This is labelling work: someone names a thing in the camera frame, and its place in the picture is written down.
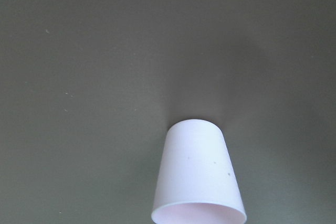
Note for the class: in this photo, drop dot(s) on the pink plastic cup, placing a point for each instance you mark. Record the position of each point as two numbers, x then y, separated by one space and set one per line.
196 181

